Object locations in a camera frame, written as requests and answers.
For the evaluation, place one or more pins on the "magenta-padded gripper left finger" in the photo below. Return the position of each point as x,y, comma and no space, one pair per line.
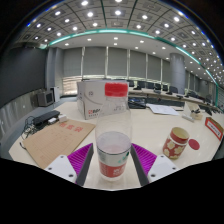
61,166

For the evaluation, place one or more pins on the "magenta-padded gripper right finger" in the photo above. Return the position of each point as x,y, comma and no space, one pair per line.
163,166

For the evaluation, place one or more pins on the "clear red-capped water bottle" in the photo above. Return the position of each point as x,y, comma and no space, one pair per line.
113,133

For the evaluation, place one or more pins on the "red flower-print mug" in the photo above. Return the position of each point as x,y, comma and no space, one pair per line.
175,143

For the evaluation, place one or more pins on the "flat round red coaster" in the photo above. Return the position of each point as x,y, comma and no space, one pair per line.
194,144

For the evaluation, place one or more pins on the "white power adapter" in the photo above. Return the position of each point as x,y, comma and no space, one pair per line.
62,117

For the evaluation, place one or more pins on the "black flat device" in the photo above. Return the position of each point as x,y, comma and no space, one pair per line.
46,117

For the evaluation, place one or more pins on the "white power strip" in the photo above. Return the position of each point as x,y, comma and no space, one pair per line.
187,118

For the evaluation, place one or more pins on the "white paper sheet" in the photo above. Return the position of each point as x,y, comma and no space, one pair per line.
163,109

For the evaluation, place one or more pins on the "open white box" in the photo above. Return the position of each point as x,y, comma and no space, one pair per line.
193,110

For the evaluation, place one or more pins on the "open red-labelled cardboard box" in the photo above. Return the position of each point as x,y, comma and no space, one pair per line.
215,128

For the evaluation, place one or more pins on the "black folder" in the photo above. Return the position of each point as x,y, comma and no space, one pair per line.
136,104

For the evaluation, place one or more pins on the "grey box monitor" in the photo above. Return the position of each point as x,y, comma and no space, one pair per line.
45,98

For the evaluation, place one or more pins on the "long curved conference desk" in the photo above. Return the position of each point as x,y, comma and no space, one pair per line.
166,96

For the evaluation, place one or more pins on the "white cardboard box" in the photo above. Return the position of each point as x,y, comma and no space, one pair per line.
90,100

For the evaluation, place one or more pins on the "black office chairs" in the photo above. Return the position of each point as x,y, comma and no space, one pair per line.
173,89

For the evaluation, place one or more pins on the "grey round column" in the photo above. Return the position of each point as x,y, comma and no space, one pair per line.
177,73

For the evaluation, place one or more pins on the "ceiling lights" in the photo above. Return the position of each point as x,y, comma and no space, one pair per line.
116,13

